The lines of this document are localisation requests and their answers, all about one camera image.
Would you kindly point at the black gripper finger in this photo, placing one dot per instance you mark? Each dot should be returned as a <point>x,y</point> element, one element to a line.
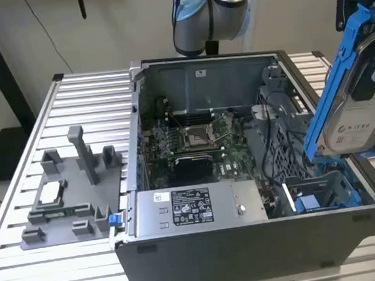
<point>364,90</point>

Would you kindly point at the hard disk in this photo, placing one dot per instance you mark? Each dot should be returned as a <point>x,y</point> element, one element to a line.
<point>343,123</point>

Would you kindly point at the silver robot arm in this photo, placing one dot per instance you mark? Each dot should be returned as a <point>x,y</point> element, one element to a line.
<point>197,31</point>

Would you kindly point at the grey disk bay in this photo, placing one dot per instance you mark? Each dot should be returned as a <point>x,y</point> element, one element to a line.
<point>332,180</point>

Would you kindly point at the perforated metal cage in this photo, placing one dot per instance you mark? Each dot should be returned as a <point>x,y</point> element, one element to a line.
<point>283,151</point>

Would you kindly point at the green motherboard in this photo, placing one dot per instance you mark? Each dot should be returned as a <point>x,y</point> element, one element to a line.
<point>235,162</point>

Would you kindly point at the CPU socket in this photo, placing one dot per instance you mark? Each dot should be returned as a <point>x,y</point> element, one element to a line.
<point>195,136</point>

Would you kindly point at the black RAM slots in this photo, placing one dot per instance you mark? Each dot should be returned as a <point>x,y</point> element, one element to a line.
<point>189,119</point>

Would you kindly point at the black graphics card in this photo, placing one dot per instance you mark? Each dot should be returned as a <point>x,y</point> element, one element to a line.
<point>193,166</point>

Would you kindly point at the locking lever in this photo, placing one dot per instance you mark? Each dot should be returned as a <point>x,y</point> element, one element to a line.
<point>176,120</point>

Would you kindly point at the black PC case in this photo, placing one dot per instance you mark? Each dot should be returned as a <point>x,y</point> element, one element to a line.
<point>234,258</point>

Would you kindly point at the silver power supply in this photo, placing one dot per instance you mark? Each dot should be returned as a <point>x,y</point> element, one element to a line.
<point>148,213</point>

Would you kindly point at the black antenna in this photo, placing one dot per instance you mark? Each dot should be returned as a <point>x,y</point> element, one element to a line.
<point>81,5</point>

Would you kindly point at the blue case latch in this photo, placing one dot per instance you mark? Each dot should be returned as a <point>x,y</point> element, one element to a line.
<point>114,219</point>

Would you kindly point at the grey parts rack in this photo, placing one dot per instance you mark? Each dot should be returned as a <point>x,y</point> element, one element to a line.
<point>77,196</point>

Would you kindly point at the silver CPU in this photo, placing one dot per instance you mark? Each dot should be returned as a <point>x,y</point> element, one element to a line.
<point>51,192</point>

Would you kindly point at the black stand with base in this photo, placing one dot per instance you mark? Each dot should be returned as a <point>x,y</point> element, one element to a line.
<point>0,65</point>

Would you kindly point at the grey plastic bracket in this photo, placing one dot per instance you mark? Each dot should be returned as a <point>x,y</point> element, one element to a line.
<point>272,75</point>

